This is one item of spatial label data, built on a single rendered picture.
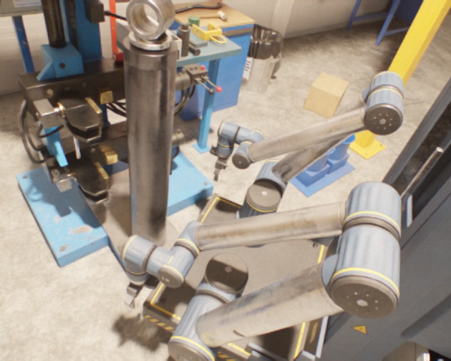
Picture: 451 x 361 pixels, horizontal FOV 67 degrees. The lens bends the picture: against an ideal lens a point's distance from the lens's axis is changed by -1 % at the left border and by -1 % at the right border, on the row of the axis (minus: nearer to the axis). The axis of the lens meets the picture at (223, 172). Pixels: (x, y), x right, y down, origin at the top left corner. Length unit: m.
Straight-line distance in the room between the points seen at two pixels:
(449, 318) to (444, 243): 0.34
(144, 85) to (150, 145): 0.30
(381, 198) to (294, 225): 0.27
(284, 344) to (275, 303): 0.86
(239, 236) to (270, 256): 0.91
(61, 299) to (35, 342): 0.26
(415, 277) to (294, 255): 1.06
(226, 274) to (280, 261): 0.62
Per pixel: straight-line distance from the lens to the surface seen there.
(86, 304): 2.32
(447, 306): 1.34
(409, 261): 1.19
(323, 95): 4.10
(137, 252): 1.36
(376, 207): 1.00
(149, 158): 1.66
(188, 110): 3.50
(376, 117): 1.53
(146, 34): 1.40
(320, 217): 1.08
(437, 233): 1.10
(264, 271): 2.06
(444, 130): 1.57
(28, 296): 2.42
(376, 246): 0.90
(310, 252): 2.24
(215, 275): 1.57
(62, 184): 2.22
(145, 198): 1.86
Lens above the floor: 2.06
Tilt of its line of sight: 43 degrees down
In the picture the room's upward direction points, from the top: 12 degrees clockwise
